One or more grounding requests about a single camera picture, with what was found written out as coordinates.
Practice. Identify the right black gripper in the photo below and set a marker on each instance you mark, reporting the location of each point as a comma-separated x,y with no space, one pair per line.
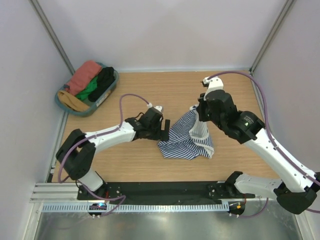
202,103

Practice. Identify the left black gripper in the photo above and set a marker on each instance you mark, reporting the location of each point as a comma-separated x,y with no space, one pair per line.
163,135

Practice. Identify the blue white striped tank top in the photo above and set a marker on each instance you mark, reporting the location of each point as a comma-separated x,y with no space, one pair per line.
189,138

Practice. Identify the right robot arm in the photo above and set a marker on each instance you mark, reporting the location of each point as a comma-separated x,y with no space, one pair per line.
293,190

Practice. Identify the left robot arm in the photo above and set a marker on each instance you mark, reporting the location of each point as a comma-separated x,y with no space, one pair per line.
78,151

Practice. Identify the black tank top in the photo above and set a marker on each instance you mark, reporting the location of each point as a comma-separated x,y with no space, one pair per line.
104,79

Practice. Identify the green tank top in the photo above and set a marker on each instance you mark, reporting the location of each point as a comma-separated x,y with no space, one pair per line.
88,89

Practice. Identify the tan tank top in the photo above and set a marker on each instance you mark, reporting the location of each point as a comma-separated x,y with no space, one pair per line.
71,102

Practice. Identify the pink tank top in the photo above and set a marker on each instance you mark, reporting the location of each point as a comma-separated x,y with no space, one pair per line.
82,77

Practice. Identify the teal plastic laundry basket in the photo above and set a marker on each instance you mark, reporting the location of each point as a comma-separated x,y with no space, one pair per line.
92,105

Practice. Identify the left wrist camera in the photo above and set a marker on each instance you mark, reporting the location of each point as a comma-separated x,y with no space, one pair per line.
159,108

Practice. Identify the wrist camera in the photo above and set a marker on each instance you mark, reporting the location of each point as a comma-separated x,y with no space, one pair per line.
212,84
159,108

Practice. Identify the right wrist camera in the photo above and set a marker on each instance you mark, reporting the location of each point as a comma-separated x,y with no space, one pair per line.
212,84

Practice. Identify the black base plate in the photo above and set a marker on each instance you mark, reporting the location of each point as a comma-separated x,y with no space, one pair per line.
171,193

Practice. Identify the slotted cable duct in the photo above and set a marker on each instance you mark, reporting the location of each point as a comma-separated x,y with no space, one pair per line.
98,207

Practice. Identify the aluminium frame rail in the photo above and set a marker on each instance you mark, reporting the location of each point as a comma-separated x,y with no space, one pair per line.
54,192

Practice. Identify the right corner aluminium post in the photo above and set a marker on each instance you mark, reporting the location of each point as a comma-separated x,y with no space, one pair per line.
280,19

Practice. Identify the corner aluminium post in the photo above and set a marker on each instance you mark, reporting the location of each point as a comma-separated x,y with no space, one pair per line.
280,19
52,34

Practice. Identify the left corner aluminium post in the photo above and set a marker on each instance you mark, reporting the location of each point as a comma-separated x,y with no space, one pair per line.
52,34

